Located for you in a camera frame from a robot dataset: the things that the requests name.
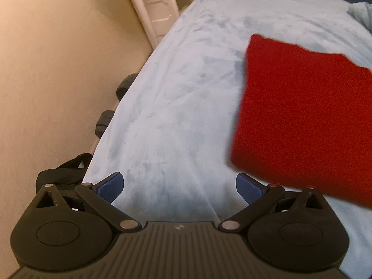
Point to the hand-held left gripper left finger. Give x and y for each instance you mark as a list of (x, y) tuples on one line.
[(110, 186)]

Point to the red knitted cardigan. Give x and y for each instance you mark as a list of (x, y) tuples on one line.
[(302, 113)]

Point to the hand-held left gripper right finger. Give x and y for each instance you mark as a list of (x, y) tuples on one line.
[(248, 189)]

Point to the bed with light blue sheet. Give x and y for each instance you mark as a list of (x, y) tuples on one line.
[(186, 98)]

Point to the dark slipper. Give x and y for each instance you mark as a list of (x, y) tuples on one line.
[(104, 123), (126, 85)]

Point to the black bag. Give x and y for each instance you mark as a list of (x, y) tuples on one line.
[(62, 174)]

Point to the light blue pillow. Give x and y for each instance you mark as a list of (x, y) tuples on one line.
[(361, 14)]

